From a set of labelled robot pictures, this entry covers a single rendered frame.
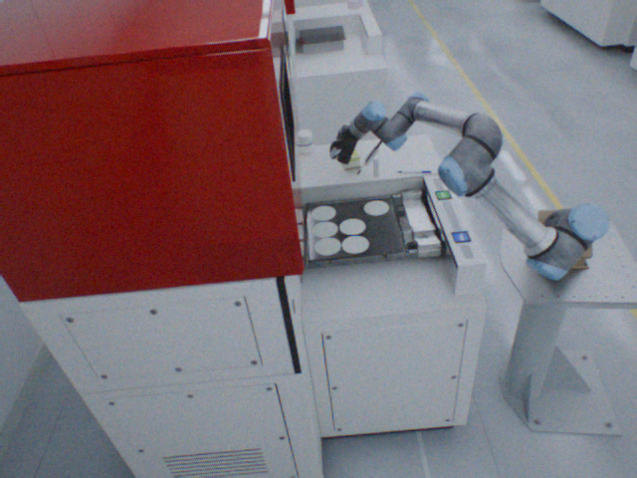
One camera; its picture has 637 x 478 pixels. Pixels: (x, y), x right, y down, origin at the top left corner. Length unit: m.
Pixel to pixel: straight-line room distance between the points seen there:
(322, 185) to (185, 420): 1.03
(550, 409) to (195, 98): 2.07
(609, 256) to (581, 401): 0.81
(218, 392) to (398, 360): 0.67
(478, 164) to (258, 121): 0.74
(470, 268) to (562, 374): 0.97
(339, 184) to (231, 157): 1.05
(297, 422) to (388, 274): 0.61
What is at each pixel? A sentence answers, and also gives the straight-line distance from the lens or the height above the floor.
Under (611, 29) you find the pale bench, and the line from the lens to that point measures 6.33.
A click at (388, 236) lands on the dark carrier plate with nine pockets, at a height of 0.90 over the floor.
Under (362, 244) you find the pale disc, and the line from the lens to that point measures 1.86.
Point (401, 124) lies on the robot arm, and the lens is 1.85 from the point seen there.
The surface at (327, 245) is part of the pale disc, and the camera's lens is 1.87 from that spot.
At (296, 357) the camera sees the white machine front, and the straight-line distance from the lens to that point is 1.52.
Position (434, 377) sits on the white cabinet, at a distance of 2.03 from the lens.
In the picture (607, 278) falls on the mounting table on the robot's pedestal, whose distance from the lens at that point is 1.99.
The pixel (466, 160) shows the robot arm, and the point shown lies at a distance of 1.53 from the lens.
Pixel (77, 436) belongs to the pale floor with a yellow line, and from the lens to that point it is 2.77.
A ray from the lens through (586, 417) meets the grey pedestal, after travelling 2.60.
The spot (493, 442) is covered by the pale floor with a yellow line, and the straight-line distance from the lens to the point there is 2.44.
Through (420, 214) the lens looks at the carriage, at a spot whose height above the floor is 0.88.
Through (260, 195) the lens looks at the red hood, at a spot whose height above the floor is 1.48.
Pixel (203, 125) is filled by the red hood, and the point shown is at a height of 1.66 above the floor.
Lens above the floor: 2.10
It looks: 39 degrees down
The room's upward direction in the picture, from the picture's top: 7 degrees counter-clockwise
